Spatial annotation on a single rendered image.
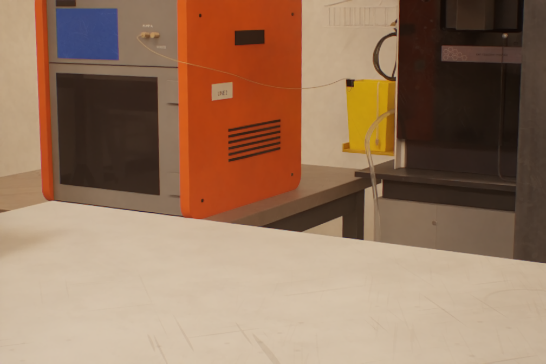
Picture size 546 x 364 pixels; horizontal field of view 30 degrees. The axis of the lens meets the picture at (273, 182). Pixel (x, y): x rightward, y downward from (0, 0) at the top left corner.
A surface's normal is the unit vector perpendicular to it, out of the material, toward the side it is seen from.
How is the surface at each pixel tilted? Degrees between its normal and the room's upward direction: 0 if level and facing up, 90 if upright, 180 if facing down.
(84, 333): 0
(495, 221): 90
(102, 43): 90
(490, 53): 90
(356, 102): 93
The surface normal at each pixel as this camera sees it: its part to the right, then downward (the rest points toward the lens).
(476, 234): -0.51, 0.15
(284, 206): 0.86, 0.09
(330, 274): 0.00, -0.99
